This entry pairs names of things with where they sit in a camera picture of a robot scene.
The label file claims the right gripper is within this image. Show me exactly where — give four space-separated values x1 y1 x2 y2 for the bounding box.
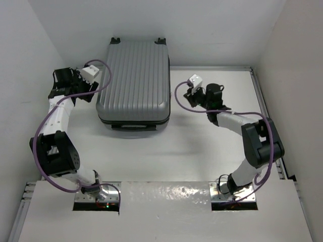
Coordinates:
183 85 210 110

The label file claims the grey suitcase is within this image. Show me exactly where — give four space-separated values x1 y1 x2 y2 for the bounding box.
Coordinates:
96 37 171 131

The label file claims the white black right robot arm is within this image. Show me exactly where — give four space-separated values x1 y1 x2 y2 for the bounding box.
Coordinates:
183 82 285 195

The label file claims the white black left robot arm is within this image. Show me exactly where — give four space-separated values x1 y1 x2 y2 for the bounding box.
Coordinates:
30 65 99 196

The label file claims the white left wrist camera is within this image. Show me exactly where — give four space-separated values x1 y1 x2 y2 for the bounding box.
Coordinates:
80 65 99 84

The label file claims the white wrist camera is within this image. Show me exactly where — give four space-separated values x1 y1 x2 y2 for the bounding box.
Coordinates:
188 74 203 94
80 65 99 84

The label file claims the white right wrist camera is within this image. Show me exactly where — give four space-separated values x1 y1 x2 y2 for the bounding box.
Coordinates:
188 74 203 94

